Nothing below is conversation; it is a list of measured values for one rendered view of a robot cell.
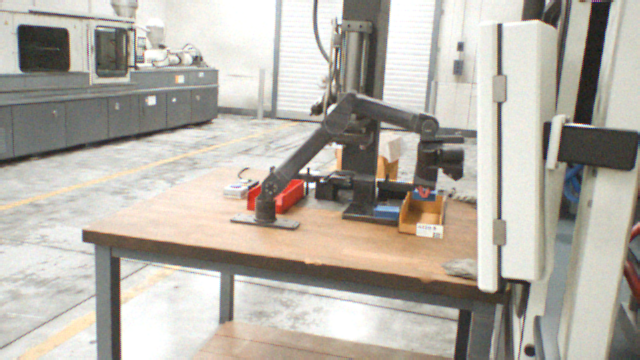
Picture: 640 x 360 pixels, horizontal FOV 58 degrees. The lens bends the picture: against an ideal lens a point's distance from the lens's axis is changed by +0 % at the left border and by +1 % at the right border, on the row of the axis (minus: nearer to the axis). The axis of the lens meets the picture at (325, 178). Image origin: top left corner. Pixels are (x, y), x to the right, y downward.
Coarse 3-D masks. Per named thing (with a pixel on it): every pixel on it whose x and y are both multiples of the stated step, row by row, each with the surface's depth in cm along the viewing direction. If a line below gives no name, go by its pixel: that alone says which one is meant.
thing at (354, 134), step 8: (352, 120) 198; (360, 120) 199; (368, 120) 213; (352, 128) 194; (360, 128) 198; (344, 136) 196; (352, 136) 196; (360, 136) 195; (368, 136) 195; (328, 144) 206; (336, 144) 201; (344, 144) 200; (352, 144) 196; (360, 144) 196; (368, 144) 195
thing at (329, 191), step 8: (320, 184) 202; (328, 184) 201; (336, 184) 206; (352, 184) 199; (360, 184) 198; (368, 184) 198; (320, 192) 202; (328, 192) 202; (336, 192) 208; (360, 192) 199; (368, 192) 198; (328, 200) 202; (352, 200) 200; (360, 200) 199; (368, 200) 199
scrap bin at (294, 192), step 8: (296, 184) 204; (248, 192) 182; (256, 192) 190; (288, 192) 185; (296, 192) 194; (248, 200) 183; (280, 200) 196; (288, 200) 186; (296, 200) 196; (248, 208) 183; (280, 208) 181; (288, 208) 186
